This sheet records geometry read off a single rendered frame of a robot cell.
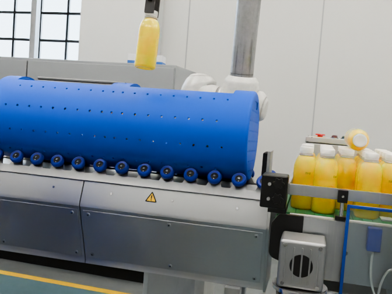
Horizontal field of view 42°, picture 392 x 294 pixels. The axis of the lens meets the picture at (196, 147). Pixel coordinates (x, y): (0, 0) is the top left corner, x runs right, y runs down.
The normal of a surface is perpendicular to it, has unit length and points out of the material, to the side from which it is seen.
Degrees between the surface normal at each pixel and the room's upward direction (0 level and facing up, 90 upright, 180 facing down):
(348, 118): 90
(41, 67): 90
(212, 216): 71
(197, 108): 58
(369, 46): 90
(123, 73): 90
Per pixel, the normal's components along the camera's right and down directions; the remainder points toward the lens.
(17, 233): -0.24, 0.36
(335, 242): -0.23, 0.04
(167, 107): -0.17, -0.44
